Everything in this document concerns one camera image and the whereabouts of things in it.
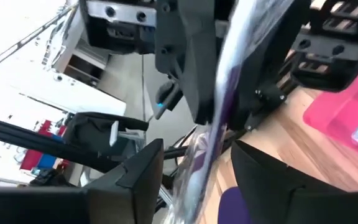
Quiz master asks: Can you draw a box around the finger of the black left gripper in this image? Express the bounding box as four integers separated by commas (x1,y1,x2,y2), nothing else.
155,0,217,125
228,0,312,131

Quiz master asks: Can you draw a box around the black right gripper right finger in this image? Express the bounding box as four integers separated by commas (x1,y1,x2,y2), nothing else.
231,140,358,224

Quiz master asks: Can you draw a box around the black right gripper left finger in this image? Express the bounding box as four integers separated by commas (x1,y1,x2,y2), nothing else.
0,138,164,224

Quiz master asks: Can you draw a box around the purple toothbrush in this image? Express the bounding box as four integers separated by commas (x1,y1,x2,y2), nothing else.
165,0,296,224

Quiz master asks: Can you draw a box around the red storage bin shelf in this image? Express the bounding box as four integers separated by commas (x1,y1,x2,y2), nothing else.
19,119,71,171

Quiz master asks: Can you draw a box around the pink plastic bin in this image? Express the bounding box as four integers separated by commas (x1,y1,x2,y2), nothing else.
302,52,358,164

